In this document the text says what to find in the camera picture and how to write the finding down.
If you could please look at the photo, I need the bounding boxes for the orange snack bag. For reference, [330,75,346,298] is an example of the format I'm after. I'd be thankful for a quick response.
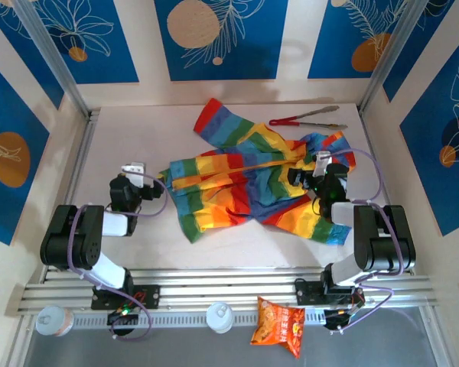
[250,295,306,359]

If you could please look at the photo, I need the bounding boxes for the rainbow striped jacket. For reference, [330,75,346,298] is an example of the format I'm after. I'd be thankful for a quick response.
[158,98,357,246]

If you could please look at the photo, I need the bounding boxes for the grey slotted cable duct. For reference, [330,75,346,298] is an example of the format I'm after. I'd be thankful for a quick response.
[34,307,330,330]

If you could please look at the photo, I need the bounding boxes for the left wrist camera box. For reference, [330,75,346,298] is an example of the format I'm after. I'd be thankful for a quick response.
[121,161,146,188]

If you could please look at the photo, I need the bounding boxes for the aluminium frame post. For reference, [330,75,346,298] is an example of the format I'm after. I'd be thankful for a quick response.
[357,0,458,115]
[11,0,100,123]

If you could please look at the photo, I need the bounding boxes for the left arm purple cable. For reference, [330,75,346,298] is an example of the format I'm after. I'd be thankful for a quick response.
[67,171,171,342]

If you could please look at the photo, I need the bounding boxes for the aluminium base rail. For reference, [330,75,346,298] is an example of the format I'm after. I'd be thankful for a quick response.
[5,267,441,317]

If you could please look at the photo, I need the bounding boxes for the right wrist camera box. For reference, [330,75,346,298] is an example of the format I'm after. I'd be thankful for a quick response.
[314,151,332,179]

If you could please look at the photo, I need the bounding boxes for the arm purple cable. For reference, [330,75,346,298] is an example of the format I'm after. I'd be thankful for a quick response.
[321,148,405,333]
[67,171,171,342]

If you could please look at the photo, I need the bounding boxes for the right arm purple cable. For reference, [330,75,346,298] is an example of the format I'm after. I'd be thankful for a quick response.
[321,148,405,333]

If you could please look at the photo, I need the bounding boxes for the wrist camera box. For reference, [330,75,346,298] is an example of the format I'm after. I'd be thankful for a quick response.
[314,151,332,179]
[121,161,146,188]

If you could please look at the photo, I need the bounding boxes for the black controller box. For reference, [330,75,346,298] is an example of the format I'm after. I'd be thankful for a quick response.
[324,308,355,330]
[106,308,141,326]

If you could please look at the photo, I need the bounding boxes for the white cup left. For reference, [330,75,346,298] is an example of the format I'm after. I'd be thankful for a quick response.
[35,304,76,337]

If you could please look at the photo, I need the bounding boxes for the red-handled metal tongs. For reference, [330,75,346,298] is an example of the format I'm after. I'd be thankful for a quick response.
[269,106,349,132]

